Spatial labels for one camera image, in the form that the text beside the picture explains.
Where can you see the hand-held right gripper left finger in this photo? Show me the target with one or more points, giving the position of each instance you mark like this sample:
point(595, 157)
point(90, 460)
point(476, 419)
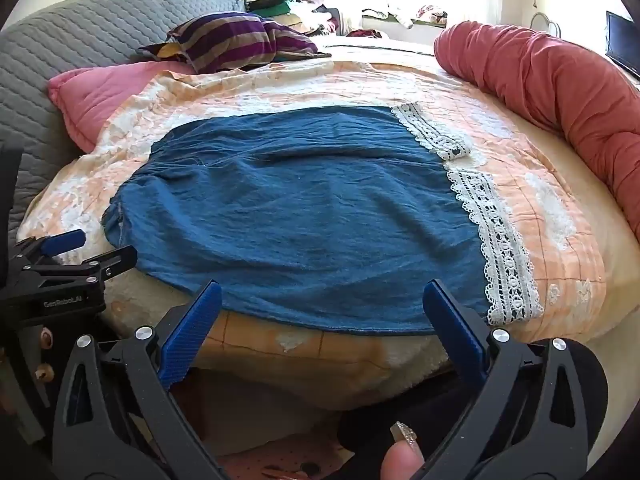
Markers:
point(192, 330)

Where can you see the red rolled comforter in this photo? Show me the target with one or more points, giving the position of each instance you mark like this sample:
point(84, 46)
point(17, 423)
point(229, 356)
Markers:
point(550, 75)

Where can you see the person's right hand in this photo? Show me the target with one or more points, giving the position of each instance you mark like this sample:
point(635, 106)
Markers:
point(400, 457)

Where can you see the purple striped cloth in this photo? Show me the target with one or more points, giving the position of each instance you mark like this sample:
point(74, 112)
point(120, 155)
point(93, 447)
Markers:
point(225, 35)

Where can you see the blue pants with lace trim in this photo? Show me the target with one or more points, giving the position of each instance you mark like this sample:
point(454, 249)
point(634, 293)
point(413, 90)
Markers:
point(300, 210)

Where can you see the peach floral quilt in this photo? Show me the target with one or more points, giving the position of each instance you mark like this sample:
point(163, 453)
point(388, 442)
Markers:
point(545, 160)

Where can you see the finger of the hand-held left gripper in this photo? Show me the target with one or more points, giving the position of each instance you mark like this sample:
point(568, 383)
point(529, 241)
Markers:
point(60, 242)
point(112, 259)

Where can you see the pink dotted cloth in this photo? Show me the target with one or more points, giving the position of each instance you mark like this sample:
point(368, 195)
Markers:
point(300, 460)

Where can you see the person's left hand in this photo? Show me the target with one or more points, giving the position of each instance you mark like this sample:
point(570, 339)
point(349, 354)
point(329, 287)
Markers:
point(45, 336)

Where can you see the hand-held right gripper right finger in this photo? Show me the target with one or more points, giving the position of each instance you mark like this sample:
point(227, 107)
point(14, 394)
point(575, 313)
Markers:
point(452, 330)

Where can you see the clothes on window sill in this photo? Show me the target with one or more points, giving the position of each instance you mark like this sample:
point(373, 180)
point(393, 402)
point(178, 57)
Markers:
point(400, 15)

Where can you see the pink pillow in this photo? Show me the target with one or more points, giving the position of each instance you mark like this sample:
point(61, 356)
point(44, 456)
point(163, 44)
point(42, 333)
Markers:
point(95, 95)

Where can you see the pile of folded clothes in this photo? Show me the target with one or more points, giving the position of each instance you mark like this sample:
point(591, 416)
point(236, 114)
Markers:
point(300, 15)

